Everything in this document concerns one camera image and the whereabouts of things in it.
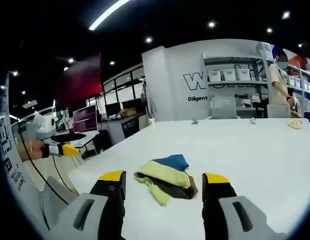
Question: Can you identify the shelf with white bins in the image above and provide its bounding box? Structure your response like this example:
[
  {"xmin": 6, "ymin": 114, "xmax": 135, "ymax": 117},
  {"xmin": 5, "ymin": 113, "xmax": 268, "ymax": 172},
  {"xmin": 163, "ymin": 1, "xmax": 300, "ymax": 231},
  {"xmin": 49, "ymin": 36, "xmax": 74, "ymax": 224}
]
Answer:
[{"xmin": 286, "ymin": 61, "xmax": 310, "ymax": 118}]

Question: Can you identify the white office desk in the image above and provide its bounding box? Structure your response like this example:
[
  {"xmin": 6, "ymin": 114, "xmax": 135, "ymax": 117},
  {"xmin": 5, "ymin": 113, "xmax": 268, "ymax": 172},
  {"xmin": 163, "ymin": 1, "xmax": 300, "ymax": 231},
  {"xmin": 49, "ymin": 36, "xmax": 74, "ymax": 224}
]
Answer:
[{"xmin": 51, "ymin": 130, "xmax": 100, "ymax": 149}]

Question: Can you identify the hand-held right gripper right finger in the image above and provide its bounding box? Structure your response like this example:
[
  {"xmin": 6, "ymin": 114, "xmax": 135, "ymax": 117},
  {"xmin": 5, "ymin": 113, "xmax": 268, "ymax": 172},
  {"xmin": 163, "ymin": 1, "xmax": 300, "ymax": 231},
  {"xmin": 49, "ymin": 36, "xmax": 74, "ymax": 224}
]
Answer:
[{"xmin": 201, "ymin": 172, "xmax": 288, "ymax": 240}]

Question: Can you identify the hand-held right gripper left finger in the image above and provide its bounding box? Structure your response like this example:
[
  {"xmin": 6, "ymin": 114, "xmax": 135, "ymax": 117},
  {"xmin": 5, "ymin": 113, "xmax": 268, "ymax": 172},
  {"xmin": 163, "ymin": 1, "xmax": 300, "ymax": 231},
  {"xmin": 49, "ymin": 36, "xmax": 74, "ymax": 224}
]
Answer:
[{"xmin": 51, "ymin": 170, "xmax": 127, "ymax": 240}]

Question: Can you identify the purple screen monitor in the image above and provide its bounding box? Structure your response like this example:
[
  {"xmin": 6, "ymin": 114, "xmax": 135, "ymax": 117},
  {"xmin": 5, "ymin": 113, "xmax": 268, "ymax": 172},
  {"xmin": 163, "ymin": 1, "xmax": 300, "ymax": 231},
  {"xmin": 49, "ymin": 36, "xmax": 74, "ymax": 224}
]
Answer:
[{"xmin": 72, "ymin": 104, "xmax": 99, "ymax": 133}]

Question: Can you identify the person's left hand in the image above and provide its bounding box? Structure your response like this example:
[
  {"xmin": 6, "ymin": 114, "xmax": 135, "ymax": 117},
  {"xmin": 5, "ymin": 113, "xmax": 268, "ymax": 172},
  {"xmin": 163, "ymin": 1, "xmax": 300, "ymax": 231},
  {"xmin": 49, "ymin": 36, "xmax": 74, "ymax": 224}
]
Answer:
[{"xmin": 16, "ymin": 139, "xmax": 44, "ymax": 162}]

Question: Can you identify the grey shelf unit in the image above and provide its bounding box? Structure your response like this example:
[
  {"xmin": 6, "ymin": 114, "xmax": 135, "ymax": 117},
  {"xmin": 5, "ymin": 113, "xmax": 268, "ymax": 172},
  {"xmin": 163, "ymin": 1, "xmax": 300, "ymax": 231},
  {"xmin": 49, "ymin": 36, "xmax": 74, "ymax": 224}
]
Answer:
[{"xmin": 201, "ymin": 53, "xmax": 274, "ymax": 118}]

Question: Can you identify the beige cloth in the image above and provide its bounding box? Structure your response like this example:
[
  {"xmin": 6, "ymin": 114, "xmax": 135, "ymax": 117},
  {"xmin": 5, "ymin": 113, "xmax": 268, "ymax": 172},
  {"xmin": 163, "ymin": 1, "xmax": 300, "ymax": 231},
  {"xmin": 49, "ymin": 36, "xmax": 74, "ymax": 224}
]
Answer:
[{"xmin": 287, "ymin": 119, "xmax": 303, "ymax": 131}]

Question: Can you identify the long ceiling light strip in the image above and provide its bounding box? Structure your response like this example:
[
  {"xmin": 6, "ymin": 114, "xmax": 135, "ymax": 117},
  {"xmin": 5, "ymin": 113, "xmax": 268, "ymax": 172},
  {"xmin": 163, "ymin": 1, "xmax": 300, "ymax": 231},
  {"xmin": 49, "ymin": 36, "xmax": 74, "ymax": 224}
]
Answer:
[{"xmin": 88, "ymin": 0, "xmax": 134, "ymax": 32}]

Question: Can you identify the white chair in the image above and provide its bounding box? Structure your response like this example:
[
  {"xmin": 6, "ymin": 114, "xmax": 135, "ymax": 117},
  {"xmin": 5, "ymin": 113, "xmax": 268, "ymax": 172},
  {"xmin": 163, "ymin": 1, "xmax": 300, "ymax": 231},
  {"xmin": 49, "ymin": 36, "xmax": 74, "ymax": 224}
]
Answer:
[
  {"xmin": 266, "ymin": 103, "xmax": 291, "ymax": 119},
  {"xmin": 210, "ymin": 96, "xmax": 240, "ymax": 120}
]

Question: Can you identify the black monitor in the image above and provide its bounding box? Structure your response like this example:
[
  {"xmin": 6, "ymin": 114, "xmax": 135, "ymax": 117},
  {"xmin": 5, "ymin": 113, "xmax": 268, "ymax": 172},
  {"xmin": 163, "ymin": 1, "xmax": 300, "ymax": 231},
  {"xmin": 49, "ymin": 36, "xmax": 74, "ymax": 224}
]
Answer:
[
  {"xmin": 104, "ymin": 101, "xmax": 122, "ymax": 118},
  {"xmin": 121, "ymin": 98, "xmax": 142, "ymax": 111}
]

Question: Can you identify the white storage bin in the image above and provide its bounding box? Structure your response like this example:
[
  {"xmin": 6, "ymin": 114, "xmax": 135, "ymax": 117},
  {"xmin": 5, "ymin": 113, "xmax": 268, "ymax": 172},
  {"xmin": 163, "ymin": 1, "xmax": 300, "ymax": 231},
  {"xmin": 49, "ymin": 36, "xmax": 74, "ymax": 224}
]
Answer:
[
  {"xmin": 221, "ymin": 69, "xmax": 236, "ymax": 81},
  {"xmin": 207, "ymin": 70, "xmax": 222, "ymax": 82},
  {"xmin": 235, "ymin": 69, "xmax": 251, "ymax": 81}
]

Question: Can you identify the whiteboard with black writing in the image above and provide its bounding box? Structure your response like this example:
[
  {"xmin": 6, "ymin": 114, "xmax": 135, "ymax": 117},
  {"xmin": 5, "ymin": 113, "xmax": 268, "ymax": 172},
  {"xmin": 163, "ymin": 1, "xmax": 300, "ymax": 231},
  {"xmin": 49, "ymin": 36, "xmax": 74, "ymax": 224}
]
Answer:
[{"xmin": 0, "ymin": 73, "xmax": 50, "ymax": 231}]

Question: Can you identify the yellow blue brown garment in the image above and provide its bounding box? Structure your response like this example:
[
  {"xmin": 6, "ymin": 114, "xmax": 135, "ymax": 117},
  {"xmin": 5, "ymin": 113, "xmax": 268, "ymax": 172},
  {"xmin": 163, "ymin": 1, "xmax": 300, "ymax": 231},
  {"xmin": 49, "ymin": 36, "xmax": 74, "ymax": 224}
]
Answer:
[{"xmin": 133, "ymin": 154, "xmax": 199, "ymax": 207}]

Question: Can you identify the black cable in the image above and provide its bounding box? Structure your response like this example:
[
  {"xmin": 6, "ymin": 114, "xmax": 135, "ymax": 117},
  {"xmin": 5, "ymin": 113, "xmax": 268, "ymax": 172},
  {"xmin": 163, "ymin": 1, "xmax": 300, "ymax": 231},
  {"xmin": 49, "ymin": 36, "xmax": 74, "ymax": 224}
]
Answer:
[{"xmin": 17, "ymin": 119, "xmax": 70, "ymax": 206}]

